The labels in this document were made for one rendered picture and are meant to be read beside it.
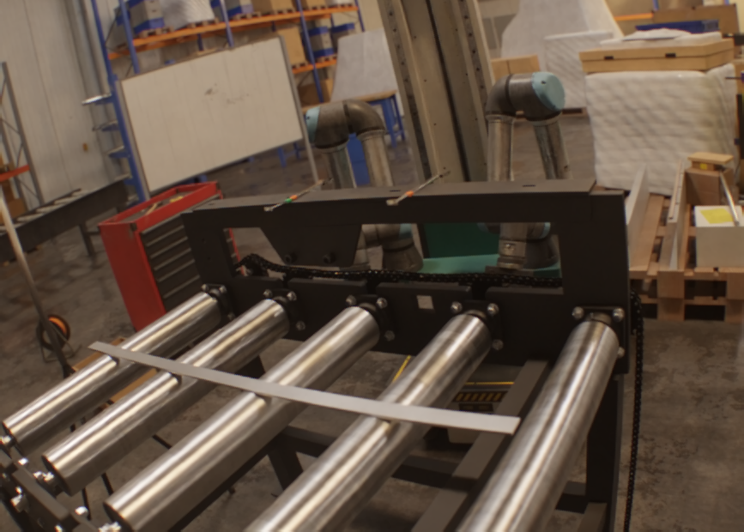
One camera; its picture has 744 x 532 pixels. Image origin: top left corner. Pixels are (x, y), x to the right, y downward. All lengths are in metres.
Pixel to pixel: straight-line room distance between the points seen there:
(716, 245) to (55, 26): 11.84
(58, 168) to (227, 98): 6.44
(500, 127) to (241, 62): 4.67
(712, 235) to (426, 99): 1.53
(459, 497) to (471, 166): 1.37
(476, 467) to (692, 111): 3.55
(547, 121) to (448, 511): 1.13
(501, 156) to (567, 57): 7.67
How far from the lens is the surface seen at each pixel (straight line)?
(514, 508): 0.79
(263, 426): 1.16
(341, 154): 1.92
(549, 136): 1.72
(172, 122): 5.91
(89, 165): 12.24
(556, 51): 9.40
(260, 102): 6.19
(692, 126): 4.30
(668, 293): 2.93
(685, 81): 4.25
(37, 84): 12.01
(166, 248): 3.46
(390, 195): 1.33
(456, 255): 2.14
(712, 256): 2.89
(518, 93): 1.68
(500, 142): 1.73
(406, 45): 2.04
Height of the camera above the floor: 1.49
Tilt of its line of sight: 19 degrees down
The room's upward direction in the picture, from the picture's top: 13 degrees counter-clockwise
